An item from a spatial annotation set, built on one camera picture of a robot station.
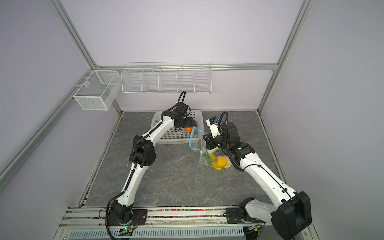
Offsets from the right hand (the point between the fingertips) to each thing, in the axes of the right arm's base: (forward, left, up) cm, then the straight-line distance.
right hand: (204, 136), depth 77 cm
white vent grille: (-39, +49, -23) cm, 67 cm away
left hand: (+21, +9, -15) cm, 27 cm away
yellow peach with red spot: (-7, -9, -14) cm, 18 cm away
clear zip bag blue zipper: (-3, -7, -18) cm, 19 cm away
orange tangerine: (+20, +11, -19) cm, 30 cm away
